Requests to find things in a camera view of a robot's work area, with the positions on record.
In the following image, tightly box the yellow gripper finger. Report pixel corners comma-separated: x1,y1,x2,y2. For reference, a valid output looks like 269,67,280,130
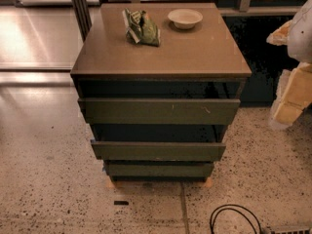
266,20,293,46
269,62,312,130

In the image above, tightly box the green top drawer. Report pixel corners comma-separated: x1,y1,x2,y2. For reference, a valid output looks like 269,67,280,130
78,97,240,125

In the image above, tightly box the green drawer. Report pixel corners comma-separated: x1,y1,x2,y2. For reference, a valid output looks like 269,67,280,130
91,140,225,162
78,97,240,125
104,161,214,177

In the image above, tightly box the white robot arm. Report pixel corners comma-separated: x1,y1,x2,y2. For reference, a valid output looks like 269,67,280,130
266,0,312,130

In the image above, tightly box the brown drawer cabinet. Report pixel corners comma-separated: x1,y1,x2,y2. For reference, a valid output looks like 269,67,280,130
71,3,252,181

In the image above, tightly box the green bottom drawer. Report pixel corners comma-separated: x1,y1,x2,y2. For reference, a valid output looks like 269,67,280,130
104,161,214,177

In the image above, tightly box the green middle drawer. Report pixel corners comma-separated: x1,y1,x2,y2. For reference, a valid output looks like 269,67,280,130
91,140,225,162

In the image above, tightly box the white ceramic bowl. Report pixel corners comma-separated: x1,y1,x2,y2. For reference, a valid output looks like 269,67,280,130
168,9,203,30

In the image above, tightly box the green crumpled chip bag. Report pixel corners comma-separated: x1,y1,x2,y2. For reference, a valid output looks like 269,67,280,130
122,8,161,47

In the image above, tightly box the black floor cable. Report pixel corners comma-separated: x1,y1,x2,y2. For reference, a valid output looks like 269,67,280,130
209,204,263,234

